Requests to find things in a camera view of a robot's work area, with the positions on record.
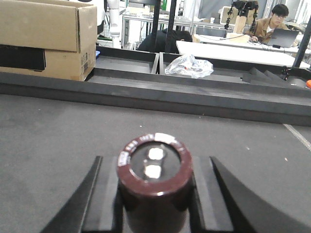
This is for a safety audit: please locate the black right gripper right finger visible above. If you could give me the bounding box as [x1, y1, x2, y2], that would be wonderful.
[189, 156, 311, 233]

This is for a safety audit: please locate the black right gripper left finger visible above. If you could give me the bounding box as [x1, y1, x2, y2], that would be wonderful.
[42, 156, 121, 233]

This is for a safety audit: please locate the dark red cylindrical capacitor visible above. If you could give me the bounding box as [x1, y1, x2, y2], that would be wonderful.
[117, 133, 193, 233]

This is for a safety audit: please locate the clear plastic bag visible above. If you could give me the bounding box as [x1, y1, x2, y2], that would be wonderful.
[164, 54, 214, 79]

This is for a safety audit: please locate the white desk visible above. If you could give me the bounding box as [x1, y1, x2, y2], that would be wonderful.
[176, 34, 298, 67]

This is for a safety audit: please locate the person in black bending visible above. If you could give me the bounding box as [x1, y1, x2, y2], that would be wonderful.
[137, 28, 192, 54]

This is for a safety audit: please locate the grey laptop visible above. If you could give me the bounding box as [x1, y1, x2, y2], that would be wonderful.
[267, 28, 299, 48]

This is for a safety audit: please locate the seated person in brown jacket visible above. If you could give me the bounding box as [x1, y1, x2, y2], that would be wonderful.
[243, 4, 289, 44]

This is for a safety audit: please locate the upper cardboard box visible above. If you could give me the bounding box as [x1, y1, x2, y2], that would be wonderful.
[0, 0, 97, 52]

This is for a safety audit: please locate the black foam tray rail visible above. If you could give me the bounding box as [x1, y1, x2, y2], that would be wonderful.
[0, 47, 311, 126]

